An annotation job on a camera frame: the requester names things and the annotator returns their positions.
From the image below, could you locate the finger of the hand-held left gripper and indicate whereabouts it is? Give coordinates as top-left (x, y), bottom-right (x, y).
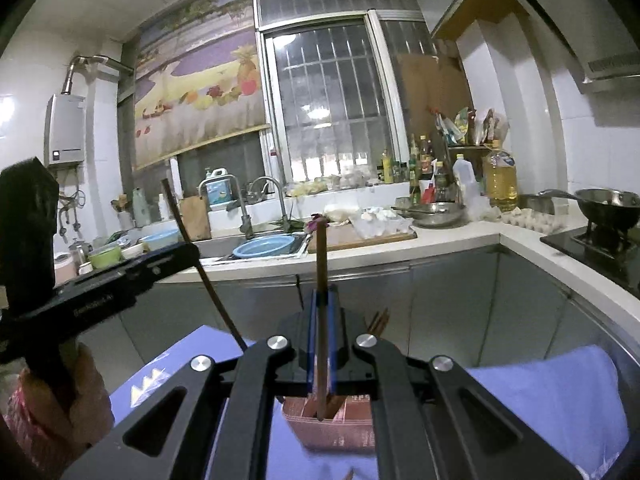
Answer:
top-left (117, 241), bottom-right (202, 293)

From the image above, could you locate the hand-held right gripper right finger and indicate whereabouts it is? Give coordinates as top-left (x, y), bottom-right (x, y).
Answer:
top-left (327, 285), bottom-right (583, 480)

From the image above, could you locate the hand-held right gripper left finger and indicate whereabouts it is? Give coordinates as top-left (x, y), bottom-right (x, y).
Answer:
top-left (60, 291), bottom-right (321, 480)

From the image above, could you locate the pile of wooden chopsticks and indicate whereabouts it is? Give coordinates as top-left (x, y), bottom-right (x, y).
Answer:
top-left (325, 309), bottom-right (392, 421)

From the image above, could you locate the pink plastic basket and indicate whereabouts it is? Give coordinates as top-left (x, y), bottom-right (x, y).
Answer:
top-left (281, 394), bottom-right (377, 454)

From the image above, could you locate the curved dark single chopstick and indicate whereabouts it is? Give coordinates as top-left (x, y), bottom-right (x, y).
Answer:
top-left (160, 178), bottom-right (249, 353)

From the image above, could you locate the straight dark single chopstick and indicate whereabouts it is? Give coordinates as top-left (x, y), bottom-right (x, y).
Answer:
top-left (315, 217), bottom-right (332, 421)

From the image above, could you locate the person's left forearm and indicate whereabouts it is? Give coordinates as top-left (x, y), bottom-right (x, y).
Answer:
top-left (0, 367), bottom-right (61, 480)

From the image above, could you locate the person's left hand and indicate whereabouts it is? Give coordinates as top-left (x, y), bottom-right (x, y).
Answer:
top-left (17, 342), bottom-right (115, 466)

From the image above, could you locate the pale blue basin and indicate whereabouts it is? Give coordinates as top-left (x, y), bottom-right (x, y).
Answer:
top-left (139, 230), bottom-right (180, 252)

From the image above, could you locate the green bowl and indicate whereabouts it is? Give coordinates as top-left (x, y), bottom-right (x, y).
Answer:
top-left (89, 246), bottom-right (123, 269)

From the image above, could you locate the upright wooden cutting board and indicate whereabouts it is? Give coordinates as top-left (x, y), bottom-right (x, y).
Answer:
top-left (179, 195), bottom-right (212, 242)

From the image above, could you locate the pale green bottle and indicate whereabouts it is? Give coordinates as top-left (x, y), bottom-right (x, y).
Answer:
top-left (132, 187), bottom-right (151, 227)

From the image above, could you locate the steel sink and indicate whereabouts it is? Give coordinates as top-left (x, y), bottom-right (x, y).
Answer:
top-left (192, 232), bottom-right (308, 263)

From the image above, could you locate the blue label detergent jug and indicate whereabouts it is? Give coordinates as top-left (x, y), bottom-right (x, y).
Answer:
top-left (205, 167), bottom-right (240, 211)

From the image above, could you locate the tall metal faucet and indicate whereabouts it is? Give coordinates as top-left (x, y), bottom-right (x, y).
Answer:
top-left (198, 174), bottom-right (253, 240)

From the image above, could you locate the grey water heater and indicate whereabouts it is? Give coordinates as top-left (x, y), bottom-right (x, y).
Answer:
top-left (45, 94), bottom-right (86, 167)

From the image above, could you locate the flat wooden cutting board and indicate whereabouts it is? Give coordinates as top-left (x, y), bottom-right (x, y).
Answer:
top-left (307, 225), bottom-right (418, 254)

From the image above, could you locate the curved metal faucet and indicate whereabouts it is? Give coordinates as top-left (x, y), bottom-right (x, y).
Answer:
top-left (247, 176), bottom-right (291, 233)

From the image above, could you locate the clear plastic egg carton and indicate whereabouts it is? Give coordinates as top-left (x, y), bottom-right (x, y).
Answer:
top-left (350, 207), bottom-right (416, 238)

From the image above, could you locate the metal exhaust pipe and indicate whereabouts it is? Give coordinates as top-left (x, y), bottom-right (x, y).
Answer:
top-left (62, 54), bottom-right (135, 96)

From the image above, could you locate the fruit printed window blind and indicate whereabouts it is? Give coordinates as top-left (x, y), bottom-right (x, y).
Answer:
top-left (131, 25), bottom-right (271, 171)

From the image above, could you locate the shallow metal pan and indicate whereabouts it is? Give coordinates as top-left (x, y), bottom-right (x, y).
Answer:
top-left (391, 201), bottom-right (466, 228)

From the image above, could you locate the blue printed tablecloth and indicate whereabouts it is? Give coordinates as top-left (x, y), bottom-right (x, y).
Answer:
top-left (107, 325), bottom-right (630, 480)

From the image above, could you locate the group of condiment bottles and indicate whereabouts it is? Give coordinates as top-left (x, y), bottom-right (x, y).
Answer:
top-left (381, 134), bottom-right (451, 206)

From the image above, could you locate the white plastic jug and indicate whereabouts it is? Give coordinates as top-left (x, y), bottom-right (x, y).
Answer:
top-left (452, 155), bottom-right (481, 201)

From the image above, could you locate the egg tray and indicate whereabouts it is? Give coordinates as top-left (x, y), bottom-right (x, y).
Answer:
top-left (501, 207), bottom-right (563, 233)

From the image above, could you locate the barred window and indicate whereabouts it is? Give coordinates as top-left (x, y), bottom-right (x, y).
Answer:
top-left (255, 10), bottom-right (431, 186)

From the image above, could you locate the large cooking oil bottle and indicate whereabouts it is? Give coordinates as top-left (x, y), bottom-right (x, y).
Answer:
top-left (482, 141), bottom-right (520, 212)

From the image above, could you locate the heap of snack bags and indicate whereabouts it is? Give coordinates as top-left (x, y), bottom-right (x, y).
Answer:
top-left (434, 107), bottom-right (511, 147)

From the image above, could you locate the black gas stove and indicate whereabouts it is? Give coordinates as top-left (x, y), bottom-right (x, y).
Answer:
top-left (540, 225), bottom-right (640, 301)

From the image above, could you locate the brown cardboard panel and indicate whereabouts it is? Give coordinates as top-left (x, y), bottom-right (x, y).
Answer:
top-left (397, 52), bottom-right (473, 151)

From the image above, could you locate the range hood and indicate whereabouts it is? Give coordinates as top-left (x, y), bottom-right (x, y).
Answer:
top-left (432, 0), bottom-right (640, 93)

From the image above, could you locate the long-handled metal wok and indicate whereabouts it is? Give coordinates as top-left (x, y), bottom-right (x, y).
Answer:
top-left (539, 187), bottom-right (640, 226)

